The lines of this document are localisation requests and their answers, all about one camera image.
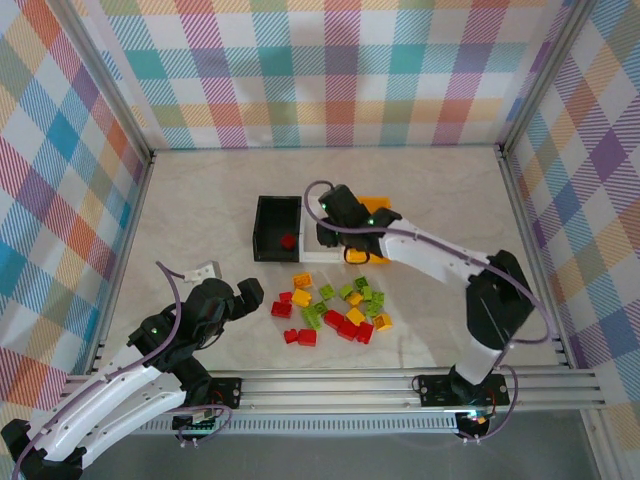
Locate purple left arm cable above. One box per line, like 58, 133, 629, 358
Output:
9, 259, 234, 480

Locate wide aluminium base rail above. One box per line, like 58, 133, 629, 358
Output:
62, 368, 604, 414

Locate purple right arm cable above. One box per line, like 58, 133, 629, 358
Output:
304, 180, 557, 446

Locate aluminium side rail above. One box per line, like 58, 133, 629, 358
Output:
84, 149, 157, 376
497, 144, 576, 371

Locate small board orange connector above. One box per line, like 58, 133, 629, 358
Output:
457, 409, 494, 434

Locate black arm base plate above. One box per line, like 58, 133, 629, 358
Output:
207, 377, 244, 409
417, 373, 511, 407

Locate white plastic container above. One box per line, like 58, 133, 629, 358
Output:
298, 195, 351, 265

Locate aluminium frame leg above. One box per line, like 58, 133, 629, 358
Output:
579, 409, 619, 480

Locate plaid backdrop cloth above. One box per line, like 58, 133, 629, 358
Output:
504, 0, 640, 431
0, 0, 151, 401
99, 0, 551, 150

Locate orange plastic container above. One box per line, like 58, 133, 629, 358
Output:
344, 194, 396, 265

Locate black board green lights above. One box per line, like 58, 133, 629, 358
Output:
172, 407, 221, 434

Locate aluminium upright post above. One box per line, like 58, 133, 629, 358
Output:
47, 0, 156, 164
497, 0, 599, 159

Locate long green lego brick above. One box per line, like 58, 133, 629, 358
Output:
301, 301, 329, 331

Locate grey slotted cable duct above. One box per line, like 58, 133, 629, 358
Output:
132, 417, 461, 435

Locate black plastic container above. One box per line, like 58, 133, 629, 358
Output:
252, 194, 305, 264

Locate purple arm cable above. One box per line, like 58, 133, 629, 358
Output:
9, 259, 234, 480
304, 180, 557, 446

